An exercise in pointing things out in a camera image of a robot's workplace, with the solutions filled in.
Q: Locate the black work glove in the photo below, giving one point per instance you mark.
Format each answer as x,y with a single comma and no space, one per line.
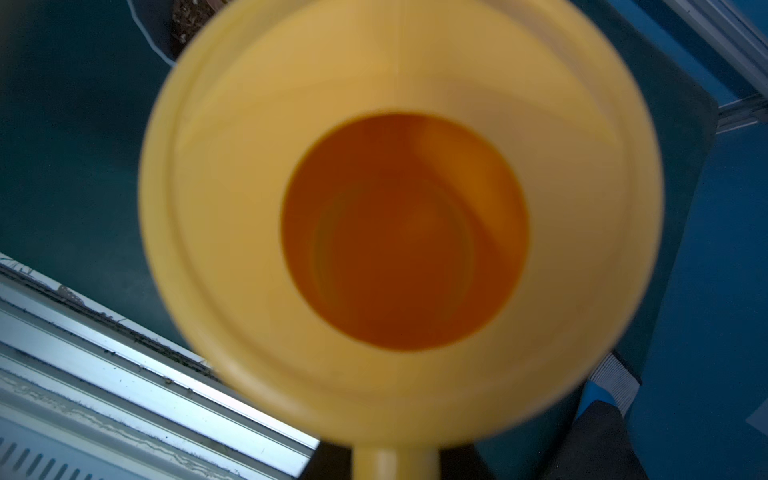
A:
598,445

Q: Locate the aluminium frame back bar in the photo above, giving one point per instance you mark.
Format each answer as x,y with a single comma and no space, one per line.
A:
742,113

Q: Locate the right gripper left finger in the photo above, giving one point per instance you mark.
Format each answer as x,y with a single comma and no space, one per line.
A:
328,462

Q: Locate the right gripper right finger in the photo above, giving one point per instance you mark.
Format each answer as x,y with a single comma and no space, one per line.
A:
463,463

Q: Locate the right aluminium frame post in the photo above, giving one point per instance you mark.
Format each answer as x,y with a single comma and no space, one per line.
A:
724,28

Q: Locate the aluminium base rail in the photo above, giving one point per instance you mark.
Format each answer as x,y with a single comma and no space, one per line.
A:
89,394

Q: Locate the yellow plastic watering can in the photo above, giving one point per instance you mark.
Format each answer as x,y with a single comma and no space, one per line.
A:
401,225

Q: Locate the white saucer under white pot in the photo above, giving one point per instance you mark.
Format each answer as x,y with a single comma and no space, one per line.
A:
154,20

